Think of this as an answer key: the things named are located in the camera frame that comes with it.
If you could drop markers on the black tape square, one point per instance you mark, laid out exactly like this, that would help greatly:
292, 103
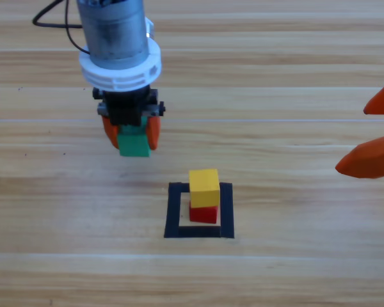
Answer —
172, 211

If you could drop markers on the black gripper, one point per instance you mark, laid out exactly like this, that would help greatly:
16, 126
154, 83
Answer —
128, 105

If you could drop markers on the red wooden block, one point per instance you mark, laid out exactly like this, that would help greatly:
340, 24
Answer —
203, 215

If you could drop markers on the yellow wooden block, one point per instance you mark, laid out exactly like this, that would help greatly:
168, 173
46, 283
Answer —
204, 188

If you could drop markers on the green wooden block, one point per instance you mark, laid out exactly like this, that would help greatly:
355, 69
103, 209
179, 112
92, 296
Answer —
132, 145

